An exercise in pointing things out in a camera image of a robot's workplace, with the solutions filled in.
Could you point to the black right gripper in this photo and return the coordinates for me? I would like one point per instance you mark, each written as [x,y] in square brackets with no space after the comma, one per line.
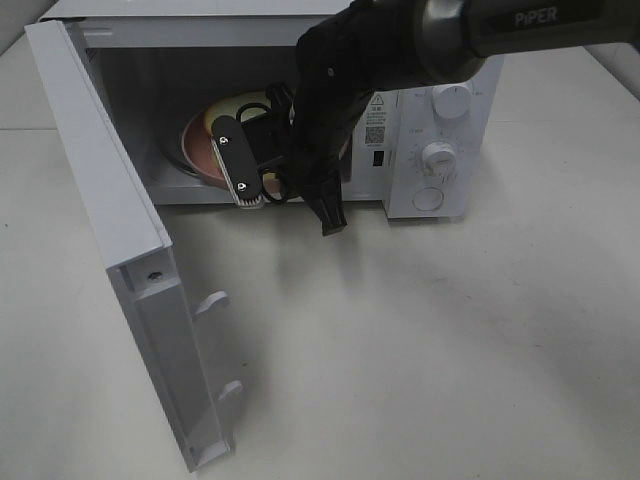
[322,123]

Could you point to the round white door button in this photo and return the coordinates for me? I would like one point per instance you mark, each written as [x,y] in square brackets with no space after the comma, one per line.
[429,199]

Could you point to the white timer knob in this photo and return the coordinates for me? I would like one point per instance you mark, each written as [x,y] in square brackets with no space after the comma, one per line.
[438,159]

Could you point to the pink plate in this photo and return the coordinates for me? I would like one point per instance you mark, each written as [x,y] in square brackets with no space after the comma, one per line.
[267,132]

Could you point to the toast sandwich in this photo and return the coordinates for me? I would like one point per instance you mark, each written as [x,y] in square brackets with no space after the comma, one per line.
[229,106]

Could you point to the white microwave door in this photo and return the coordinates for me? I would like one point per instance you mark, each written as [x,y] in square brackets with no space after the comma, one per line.
[135,247]

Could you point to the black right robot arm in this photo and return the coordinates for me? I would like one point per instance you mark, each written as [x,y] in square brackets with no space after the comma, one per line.
[375,46]

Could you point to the upper white power knob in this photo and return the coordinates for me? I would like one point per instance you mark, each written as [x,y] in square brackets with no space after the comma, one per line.
[451,101]

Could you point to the glass microwave turntable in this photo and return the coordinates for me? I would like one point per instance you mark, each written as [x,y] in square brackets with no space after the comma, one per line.
[169,143]

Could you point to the white microwave oven body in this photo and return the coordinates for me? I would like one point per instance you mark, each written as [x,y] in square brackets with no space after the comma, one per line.
[165,61]

